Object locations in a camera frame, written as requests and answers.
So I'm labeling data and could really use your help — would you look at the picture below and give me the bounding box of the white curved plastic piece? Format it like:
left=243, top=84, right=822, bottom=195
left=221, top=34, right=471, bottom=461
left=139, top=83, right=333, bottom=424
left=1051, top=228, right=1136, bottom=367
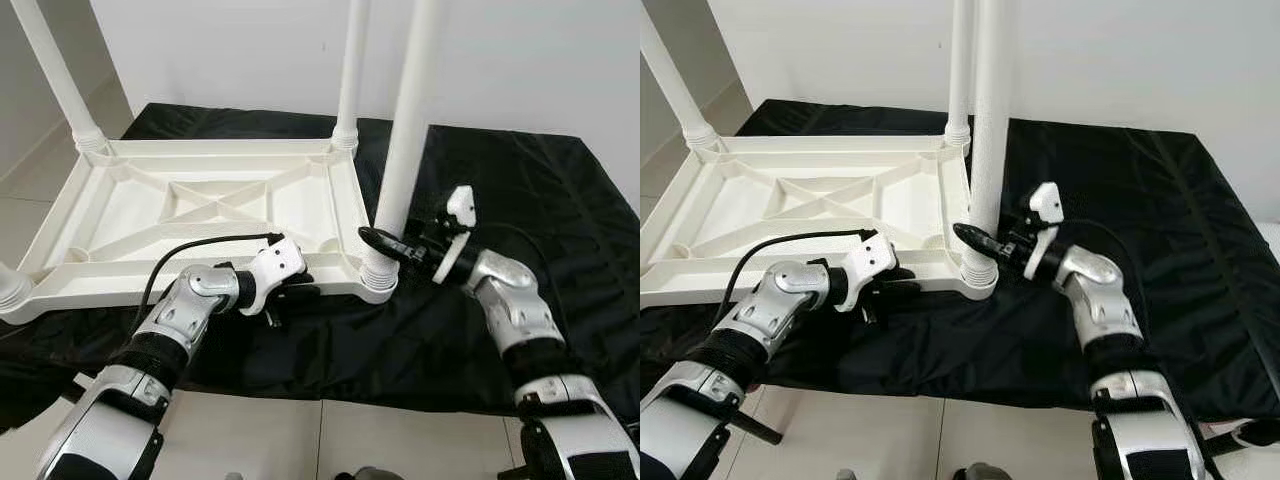
left=1235, top=418, right=1280, bottom=446

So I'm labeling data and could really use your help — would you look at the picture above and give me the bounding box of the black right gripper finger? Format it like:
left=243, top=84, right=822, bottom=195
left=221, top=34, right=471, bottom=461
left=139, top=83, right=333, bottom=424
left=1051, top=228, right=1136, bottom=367
left=357, top=227, right=409, bottom=263
left=952, top=222, right=1003, bottom=259

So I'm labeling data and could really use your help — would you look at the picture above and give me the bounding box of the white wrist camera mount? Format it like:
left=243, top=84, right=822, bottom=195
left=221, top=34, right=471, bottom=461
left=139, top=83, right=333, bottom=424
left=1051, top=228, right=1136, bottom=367
left=432, top=186, right=477, bottom=286
left=1022, top=182, right=1065, bottom=281
left=238, top=235, right=308, bottom=316
left=832, top=230, right=899, bottom=311

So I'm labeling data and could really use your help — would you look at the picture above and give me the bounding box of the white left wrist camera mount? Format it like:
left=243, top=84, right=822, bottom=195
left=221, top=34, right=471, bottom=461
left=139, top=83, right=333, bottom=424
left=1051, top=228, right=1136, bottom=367
left=832, top=230, right=899, bottom=311
left=238, top=235, right=308, bottom=316

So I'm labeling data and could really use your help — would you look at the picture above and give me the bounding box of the white plastic table top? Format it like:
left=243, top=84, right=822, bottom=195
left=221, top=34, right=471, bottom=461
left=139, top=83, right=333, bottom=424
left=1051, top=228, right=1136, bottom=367
left=0, top=138, right=401, bottom=326
left=640, top=133, right=1001, bottom=309

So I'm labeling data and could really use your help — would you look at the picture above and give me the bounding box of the black table cloth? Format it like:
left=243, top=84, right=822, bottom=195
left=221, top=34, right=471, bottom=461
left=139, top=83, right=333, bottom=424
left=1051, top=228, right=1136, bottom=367
left=0, top=103, right=641, bottom=431
left=640, top=98, right=1280, bottom=421

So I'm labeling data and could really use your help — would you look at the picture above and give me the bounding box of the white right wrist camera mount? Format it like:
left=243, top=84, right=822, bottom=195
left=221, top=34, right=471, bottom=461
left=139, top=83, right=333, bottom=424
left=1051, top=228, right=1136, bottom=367
left=432, top=186, right=477, bottom=286
left=1022, top=182, right=1065, bottom=281

